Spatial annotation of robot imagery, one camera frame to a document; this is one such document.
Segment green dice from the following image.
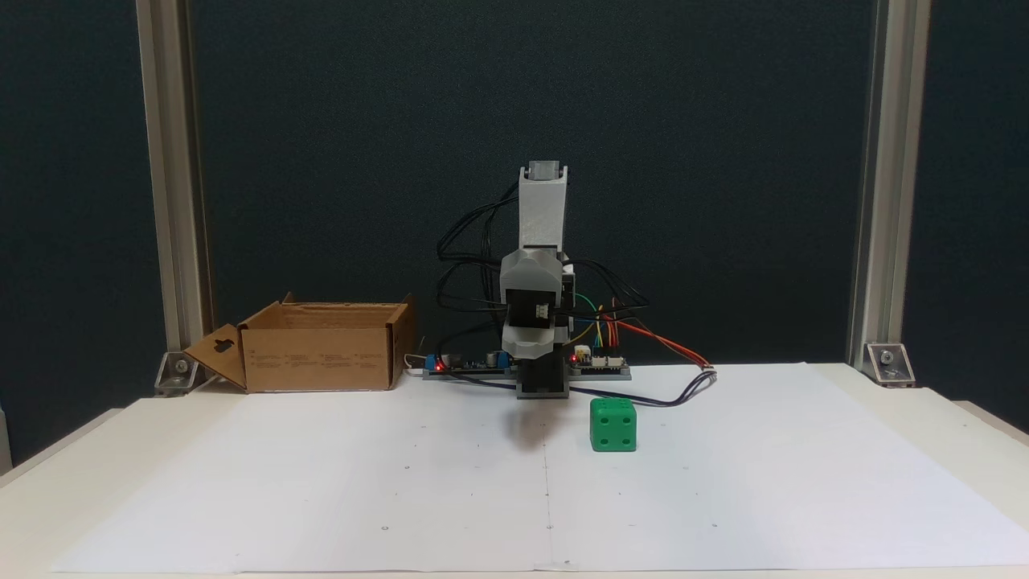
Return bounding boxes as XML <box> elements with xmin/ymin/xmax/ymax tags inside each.
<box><xmin>589</xmin><ymin>397</ymin><xmax>637</xmax><ymax>453</ymax></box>

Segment long circuit board blue parts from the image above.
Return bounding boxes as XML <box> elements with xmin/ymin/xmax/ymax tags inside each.
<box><xmin>424</xmin><ymin>351</ymin><xmax>517</xmax><ymax>380</ymax></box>

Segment short circuit board white connectors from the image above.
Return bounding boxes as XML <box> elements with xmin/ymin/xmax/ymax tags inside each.
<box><xmin>569</xmin><ymin>346</ymin><xmax>632</xmax><ymax>380</ymax></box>

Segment brown cardboard box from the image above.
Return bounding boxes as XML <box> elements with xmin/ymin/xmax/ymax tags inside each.
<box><xmin>183</xmin><ymin>293</ymin><xmax>416</xmax><ymax>394</ymax></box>

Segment white paper sheet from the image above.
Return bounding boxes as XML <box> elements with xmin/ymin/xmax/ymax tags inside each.
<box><xmin>50</xmin><ymin>372</ymin><xmax>551</xmax><ymax>574</ymax></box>

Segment coloured jumper wire bundle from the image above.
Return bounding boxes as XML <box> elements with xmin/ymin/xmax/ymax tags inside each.
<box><xmin>575</xmin><ymin>294</ymin><xmax>624</xmax><ymax>355</ymax></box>

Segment orange wire pair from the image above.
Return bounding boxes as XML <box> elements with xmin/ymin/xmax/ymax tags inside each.
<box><xmin>613</xmin><ymin>310</ymin><xmax>714</xmax><ymax>371</ymax></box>

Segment metal corner bracket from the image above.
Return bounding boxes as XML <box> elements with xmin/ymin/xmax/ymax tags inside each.
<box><xmin>864</xmin><ymin>342</ymin><xmax>917</xmax><ymax>388</ymax></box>
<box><xmin>154</xmin><ymin>350</ymin><xmax>200</xmax><ymax>397</ymax></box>

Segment aluminium frame post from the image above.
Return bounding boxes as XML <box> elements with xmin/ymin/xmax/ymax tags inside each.
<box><xmin>135</xmin><ymin>0</ymin><xmax>214</xmax><ymax>355</ymax></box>
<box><xmin>847</xmin><ymin>0</ymin><xmax>933</xmax><ymax>367</ymax></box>

